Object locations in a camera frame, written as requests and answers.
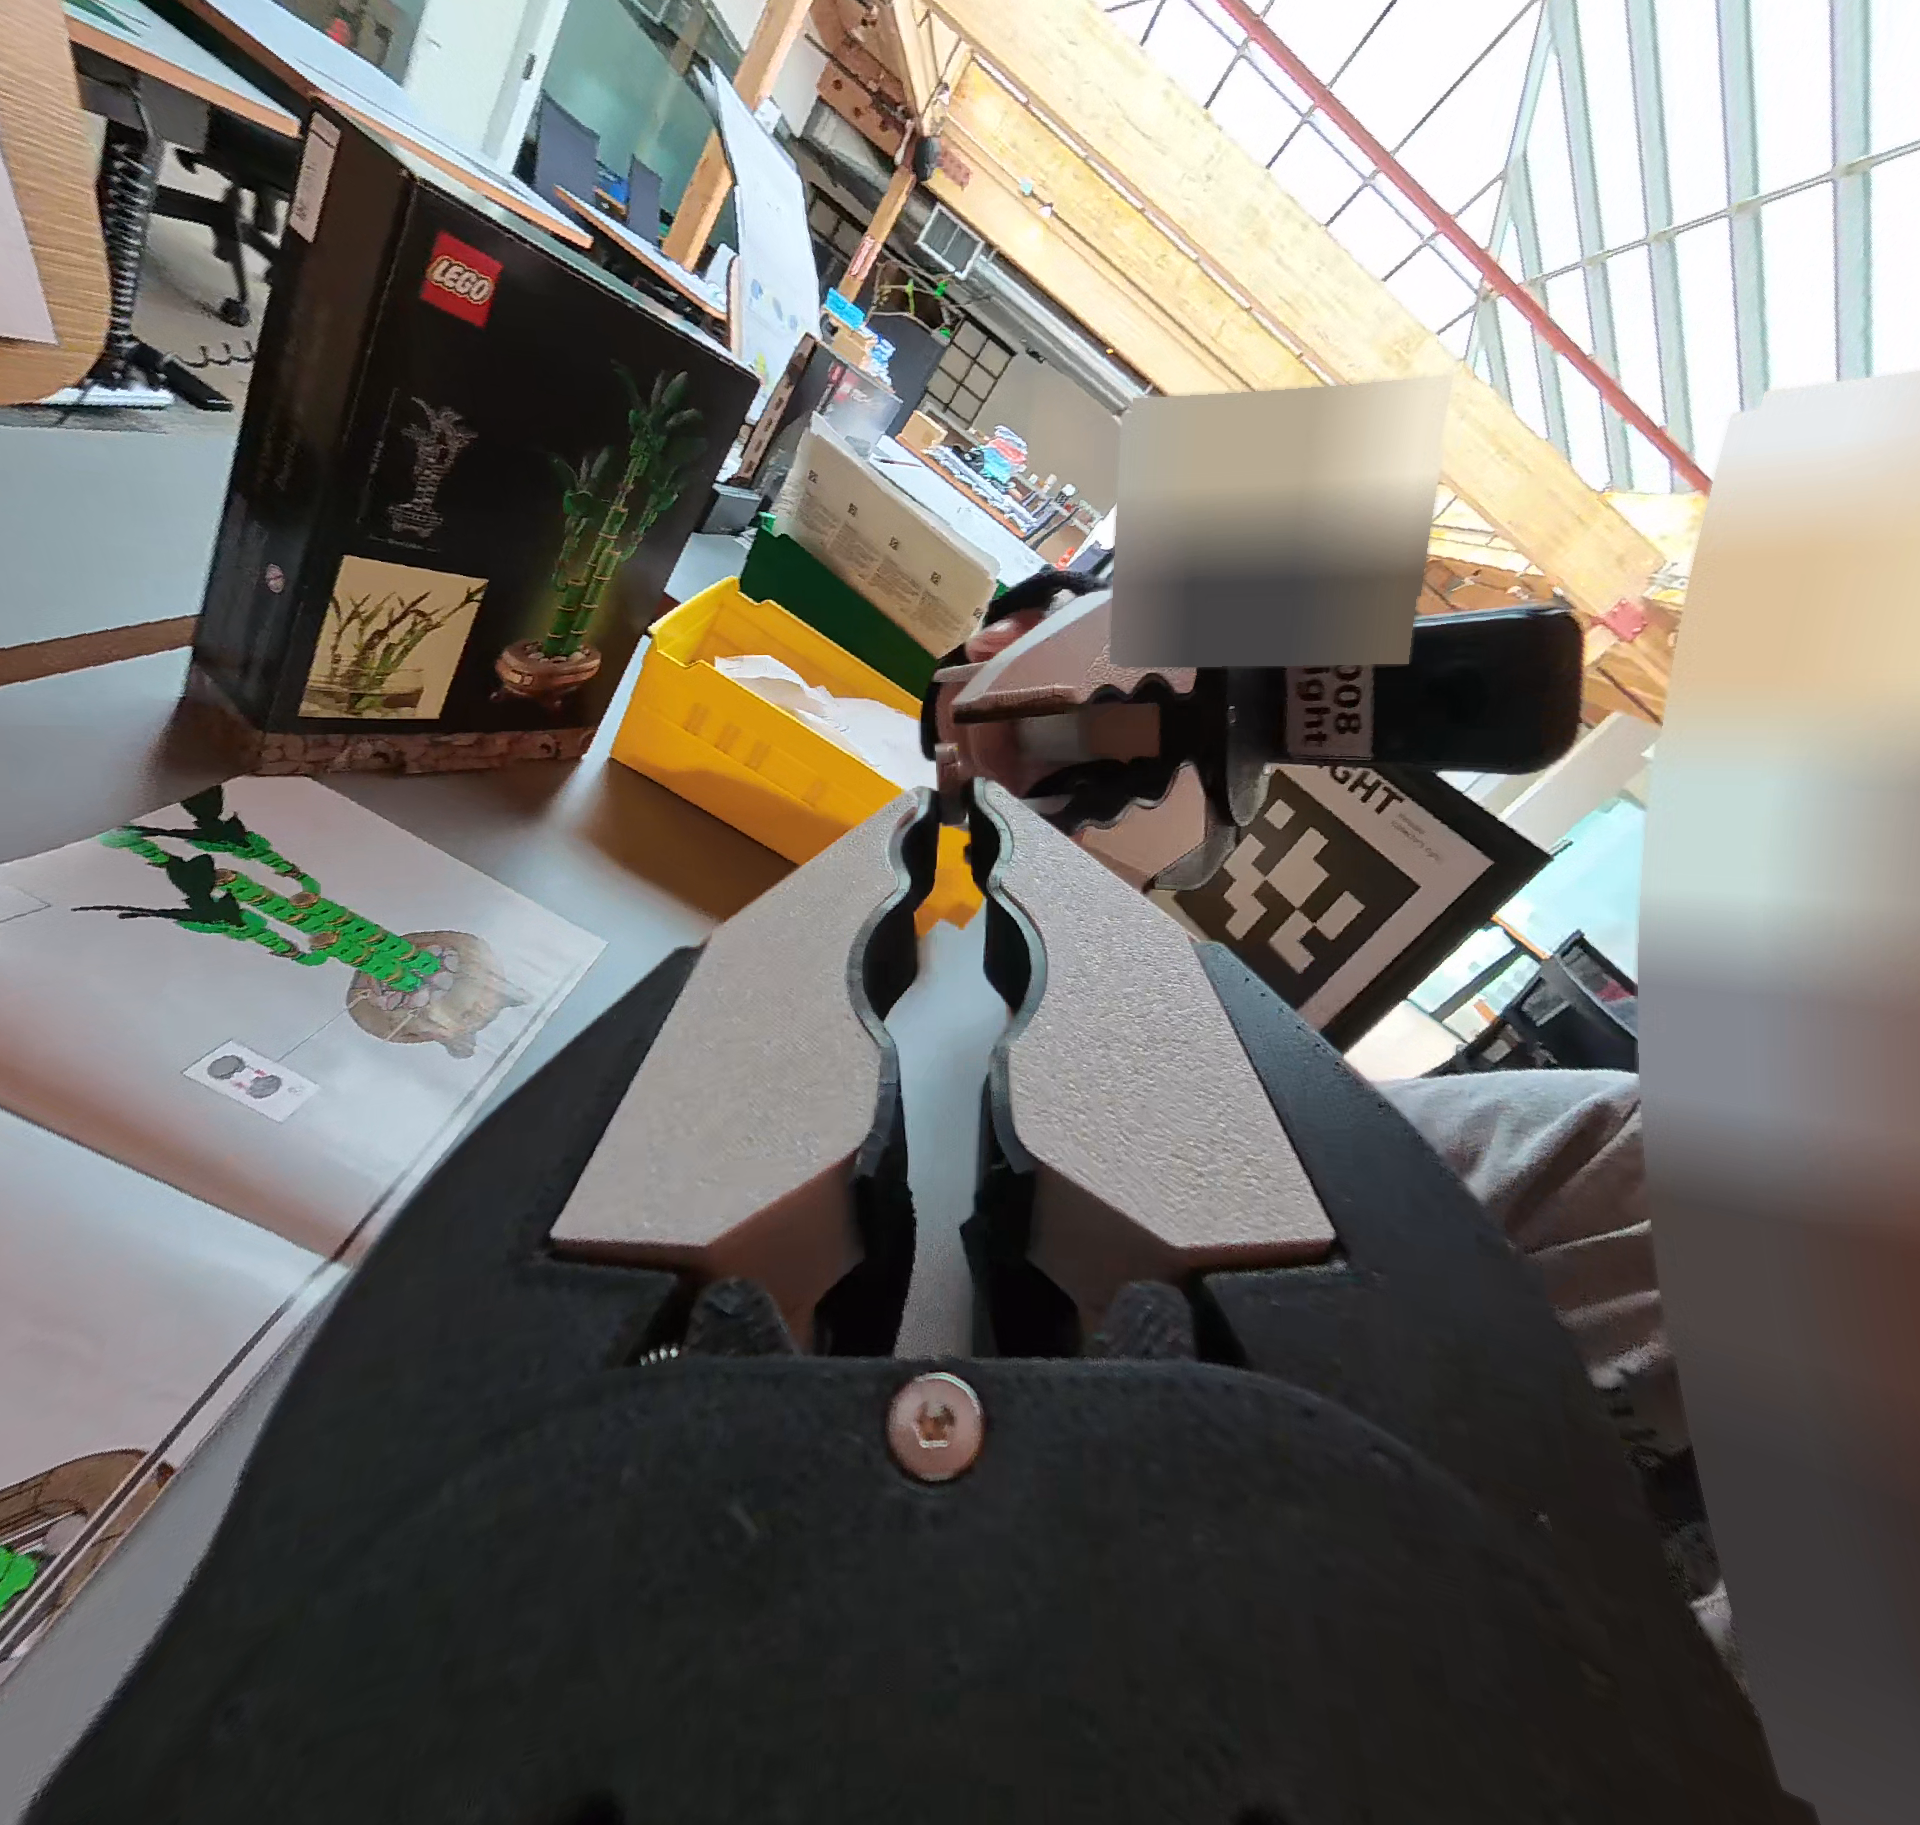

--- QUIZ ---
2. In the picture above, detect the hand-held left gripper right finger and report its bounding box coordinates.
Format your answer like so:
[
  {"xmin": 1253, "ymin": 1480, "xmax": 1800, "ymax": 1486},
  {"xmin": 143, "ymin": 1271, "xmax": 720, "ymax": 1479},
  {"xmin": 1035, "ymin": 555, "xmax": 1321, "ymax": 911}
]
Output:
[{"xmin": 958, "ymin": 781, "xmax": 1338, "ymax": 1358}]

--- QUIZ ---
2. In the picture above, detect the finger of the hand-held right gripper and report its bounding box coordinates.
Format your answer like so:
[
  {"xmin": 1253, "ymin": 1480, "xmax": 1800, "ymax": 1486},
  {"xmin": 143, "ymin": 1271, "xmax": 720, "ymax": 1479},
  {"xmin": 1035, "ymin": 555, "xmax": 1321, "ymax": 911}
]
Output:
[
  {"xmin": 930, "ymin": 592, "xmax": 1122, "ymax": 720},
  {"xmin": 949, "ymin": 697, "xmax": 1170, "ymax": 781}
]

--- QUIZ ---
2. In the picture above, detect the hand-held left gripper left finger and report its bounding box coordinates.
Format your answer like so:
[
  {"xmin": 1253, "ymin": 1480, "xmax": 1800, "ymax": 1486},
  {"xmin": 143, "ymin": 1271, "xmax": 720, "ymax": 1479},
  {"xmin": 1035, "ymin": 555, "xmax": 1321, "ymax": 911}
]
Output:
[{"xmin": 552, "ymin": 787, "xmax": 939, "ymax": 1358}]

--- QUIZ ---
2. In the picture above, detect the lego instruction booklet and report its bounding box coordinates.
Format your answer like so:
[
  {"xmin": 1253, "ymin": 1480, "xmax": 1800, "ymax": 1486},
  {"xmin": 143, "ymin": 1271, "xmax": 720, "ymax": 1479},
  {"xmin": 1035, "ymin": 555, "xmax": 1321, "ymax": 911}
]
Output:
[{"xmin": 0, "ymin": 776, "xmax": 608, "ymax": 1668}]

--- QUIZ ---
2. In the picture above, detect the black lego set box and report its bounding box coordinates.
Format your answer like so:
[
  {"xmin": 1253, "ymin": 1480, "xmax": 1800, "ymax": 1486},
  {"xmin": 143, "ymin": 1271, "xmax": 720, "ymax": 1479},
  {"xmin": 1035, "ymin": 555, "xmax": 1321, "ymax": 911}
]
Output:
[{"xmin": 187, "ymin": 100, "xmax": 762, "ymax": 781}]

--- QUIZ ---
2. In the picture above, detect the person's right hand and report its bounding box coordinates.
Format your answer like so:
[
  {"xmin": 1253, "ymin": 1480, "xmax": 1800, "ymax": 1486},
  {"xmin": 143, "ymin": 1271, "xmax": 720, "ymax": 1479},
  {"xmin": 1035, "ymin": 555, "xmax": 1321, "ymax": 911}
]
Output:
[{"xmin": 946, "ymin": 617, "xmax": 1076, "ymax": 802}]

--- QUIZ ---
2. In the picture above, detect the white printed card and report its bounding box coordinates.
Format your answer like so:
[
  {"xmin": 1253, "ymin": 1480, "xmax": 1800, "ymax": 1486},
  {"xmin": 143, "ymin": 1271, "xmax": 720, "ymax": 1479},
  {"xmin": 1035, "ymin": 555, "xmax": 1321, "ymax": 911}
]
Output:
[{"xmin": 781, "ymin": 423, "xmax": 1006, "ymax": 657}]

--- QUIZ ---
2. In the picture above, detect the framed black white tag board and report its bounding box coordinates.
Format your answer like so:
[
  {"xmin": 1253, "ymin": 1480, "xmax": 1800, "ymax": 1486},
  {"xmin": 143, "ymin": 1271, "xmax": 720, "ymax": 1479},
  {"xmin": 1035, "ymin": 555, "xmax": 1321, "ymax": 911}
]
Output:
[{"xmin": 1146, "ymin": 760, "xmax": 1554, "ymax": 1055}]

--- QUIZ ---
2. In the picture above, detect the white crumpled paper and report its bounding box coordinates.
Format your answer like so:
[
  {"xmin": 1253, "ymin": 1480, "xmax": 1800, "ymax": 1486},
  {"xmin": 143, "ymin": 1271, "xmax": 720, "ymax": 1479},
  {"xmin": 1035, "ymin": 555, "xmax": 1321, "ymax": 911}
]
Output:
[{"xmin": 711, "ymin": 651, "xmax": 926, "ymax": 757}]

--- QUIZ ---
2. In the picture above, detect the green plastic bin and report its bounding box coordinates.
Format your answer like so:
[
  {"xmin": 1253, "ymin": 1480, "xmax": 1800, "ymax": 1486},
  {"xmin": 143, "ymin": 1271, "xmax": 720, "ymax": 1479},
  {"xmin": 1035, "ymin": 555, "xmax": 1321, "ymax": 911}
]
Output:
[{"xmin": 739, "ymin": 521, "xmax": 998, "ymax": 702}]

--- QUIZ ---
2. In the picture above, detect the yellow plastic bin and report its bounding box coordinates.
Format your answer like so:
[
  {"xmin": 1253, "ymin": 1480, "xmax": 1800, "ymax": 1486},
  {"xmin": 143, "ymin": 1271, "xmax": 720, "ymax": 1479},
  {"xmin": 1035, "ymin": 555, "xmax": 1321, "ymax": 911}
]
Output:
[{"xmin": 612, "ymin": 574, "xmax": 988, "ymax": 936}]

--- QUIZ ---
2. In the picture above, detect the dark cardboard box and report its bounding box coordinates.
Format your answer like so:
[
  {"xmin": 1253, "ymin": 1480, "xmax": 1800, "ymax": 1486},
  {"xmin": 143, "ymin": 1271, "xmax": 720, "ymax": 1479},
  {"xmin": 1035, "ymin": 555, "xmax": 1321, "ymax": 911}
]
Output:
[{"xmin": 750, "ymin": 333, "xmax": 904, "ymax": 465}]

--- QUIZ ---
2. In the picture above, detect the white poster board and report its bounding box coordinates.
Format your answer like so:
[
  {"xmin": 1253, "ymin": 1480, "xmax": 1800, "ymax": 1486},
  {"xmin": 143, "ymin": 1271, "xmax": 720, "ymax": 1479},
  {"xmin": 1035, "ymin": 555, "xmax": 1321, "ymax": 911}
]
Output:
[{"xmin": 702, "ymin": 55, "xmax": 823, "ymax": 390}]

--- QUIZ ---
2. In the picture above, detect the grey desk orange edge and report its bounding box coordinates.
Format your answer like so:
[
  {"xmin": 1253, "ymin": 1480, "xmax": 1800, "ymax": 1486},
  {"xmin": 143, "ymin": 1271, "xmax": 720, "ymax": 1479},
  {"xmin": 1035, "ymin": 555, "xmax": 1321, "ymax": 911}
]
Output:
[{"xmin": 61, "ymin": 0, "xmax": 589, "ymax": 256}]

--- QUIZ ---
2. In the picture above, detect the black office chair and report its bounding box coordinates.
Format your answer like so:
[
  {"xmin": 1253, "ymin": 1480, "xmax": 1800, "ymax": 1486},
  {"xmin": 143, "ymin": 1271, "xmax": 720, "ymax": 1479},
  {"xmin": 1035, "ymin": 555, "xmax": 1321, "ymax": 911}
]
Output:
[{"xmin": 91, "ymin": 132, "xmax": 289, "ymax": 364}]

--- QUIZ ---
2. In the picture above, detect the plywood panel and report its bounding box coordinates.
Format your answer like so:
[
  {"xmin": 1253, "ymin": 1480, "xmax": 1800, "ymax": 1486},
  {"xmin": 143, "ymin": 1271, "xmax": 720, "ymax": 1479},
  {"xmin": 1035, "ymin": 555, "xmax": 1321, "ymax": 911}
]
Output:
[{"xmin": 0, "ymin": 0, "xmax": 115, "ymax": 412}]

